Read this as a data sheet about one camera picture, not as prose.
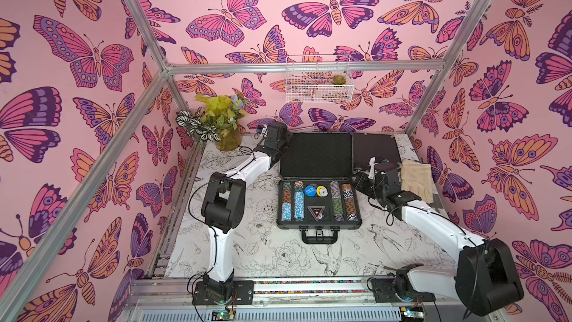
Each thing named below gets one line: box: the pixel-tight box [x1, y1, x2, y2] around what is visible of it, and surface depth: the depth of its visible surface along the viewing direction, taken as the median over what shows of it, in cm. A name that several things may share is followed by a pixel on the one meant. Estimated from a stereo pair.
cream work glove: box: [398, 159, 435, 204], surface depth 103 cm
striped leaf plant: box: [175, 106, 222, 142], surface depth 97 cm
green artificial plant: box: [195, 93, 248, 136], surface depth 105 cm
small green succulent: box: [332, 74, 347, 85], surface depth 94 cm
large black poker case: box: [276, 131, 363, 245], surface depth 94 cm
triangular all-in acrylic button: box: [307, 205, 326, 223], surface depth 89 cm
